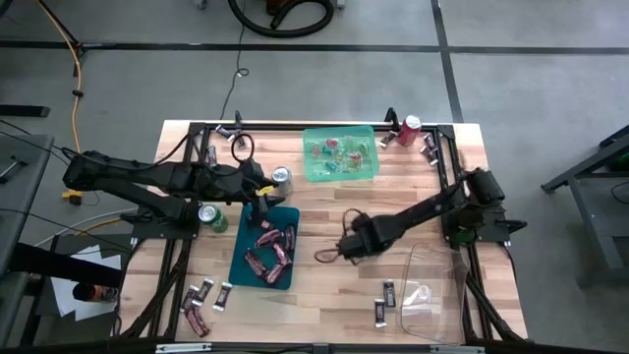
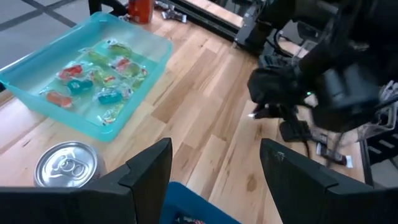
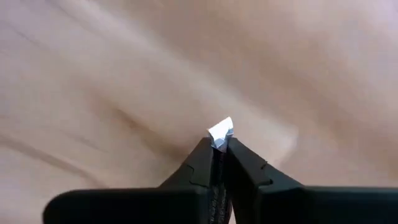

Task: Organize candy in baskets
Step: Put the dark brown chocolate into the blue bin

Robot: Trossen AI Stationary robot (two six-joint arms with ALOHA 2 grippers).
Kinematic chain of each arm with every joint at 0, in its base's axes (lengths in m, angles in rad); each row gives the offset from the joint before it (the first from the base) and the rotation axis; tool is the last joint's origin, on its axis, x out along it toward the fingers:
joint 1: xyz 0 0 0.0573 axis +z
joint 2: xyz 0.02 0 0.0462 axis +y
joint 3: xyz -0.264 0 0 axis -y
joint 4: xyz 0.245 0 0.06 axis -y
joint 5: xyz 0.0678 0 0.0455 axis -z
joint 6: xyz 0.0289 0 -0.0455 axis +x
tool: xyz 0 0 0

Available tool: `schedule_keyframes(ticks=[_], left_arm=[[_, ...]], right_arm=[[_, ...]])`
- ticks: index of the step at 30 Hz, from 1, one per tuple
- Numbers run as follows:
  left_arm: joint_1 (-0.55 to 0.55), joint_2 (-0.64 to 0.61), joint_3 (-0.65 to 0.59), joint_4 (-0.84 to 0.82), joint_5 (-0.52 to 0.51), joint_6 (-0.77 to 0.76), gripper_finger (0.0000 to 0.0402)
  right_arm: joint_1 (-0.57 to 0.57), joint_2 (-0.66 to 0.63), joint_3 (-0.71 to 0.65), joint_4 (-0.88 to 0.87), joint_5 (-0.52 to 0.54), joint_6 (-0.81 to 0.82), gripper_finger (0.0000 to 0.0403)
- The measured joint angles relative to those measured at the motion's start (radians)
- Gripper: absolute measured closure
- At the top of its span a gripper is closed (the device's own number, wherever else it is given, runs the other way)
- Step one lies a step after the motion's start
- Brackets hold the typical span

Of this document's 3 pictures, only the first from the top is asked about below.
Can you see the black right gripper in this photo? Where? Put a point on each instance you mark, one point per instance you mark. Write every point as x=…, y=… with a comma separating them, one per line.
x=366, y=236

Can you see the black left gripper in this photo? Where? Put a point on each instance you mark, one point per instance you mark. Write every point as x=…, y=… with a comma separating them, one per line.
x=243, y=182

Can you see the red hard candy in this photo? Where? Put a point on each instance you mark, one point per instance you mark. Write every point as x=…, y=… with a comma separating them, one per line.
x=354, y=159
x=316, y=150
x=330, y=144

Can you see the blue hard candy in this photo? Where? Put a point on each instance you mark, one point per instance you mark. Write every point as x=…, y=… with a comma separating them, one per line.
x=331, y=165

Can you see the light green translucent basket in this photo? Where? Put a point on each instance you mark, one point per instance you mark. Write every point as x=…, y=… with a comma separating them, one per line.
x=366, y=169

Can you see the clear plastic basket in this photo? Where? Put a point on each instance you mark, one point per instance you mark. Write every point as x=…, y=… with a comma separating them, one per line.
x=442, y=314

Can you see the red soda can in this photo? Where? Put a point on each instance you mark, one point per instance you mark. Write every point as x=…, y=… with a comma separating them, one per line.
x=410, y=129

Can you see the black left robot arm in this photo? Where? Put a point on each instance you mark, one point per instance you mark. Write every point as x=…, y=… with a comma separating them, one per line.
x=123, y=172

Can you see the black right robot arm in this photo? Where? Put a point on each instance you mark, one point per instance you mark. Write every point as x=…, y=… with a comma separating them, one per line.
x=432, y=206

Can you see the silver Diet Coke can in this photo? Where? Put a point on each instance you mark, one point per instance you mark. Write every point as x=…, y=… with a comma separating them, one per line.
x=284, y=174

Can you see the green soda can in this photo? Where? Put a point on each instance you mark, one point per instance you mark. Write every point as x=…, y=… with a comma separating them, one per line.
x=209, y=214

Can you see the dark teal plastic basket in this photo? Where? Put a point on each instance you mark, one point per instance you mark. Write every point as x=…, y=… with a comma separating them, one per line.
x=237, y=268

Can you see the black table clamp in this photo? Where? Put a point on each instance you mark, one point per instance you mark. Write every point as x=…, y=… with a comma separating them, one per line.
x=391, y=118
x=239, y=120

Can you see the orange black bottle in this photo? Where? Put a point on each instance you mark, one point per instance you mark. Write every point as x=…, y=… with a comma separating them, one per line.
x=93, y=292

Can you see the white paper sheet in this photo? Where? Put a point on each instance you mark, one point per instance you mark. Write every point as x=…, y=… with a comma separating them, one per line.
x=64, y=300

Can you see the grey metal stand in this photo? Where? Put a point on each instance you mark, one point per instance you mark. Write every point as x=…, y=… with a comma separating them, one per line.
x=595, y=231

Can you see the grey side table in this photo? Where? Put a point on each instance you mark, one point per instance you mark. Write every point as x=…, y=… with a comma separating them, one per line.
x=15, y=196

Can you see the black hand tool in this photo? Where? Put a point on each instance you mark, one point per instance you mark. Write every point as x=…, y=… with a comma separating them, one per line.
x=12, y=167

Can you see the black flat bar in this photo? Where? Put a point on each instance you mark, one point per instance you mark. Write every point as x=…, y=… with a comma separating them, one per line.
x=24, y=110

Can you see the black tripod leg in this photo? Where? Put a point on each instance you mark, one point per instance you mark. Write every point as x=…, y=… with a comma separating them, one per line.
x=64, y=27

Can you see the black aluminium table frame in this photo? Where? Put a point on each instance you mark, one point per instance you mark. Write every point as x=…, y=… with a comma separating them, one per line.
x=275, y=126

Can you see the silver metal bracket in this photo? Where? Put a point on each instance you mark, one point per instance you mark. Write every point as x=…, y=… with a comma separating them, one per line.
x=457, y=349

